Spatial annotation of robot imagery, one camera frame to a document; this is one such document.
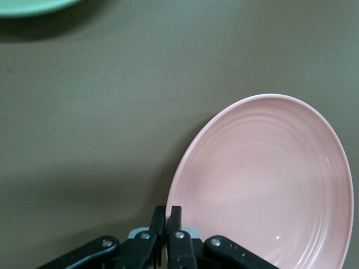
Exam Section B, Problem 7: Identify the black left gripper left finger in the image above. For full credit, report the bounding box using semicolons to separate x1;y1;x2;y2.
117;206;167;269

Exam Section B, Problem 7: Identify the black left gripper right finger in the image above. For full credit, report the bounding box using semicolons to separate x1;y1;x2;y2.
167;206;197;269

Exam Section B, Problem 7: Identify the pink plate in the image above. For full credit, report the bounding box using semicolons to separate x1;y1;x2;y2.
165;94;354;269

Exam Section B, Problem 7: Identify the brown table cover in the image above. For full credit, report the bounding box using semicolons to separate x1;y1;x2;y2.
0;0;359;269

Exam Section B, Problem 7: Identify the green plate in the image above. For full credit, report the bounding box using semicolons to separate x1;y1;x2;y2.
0;0;82;19

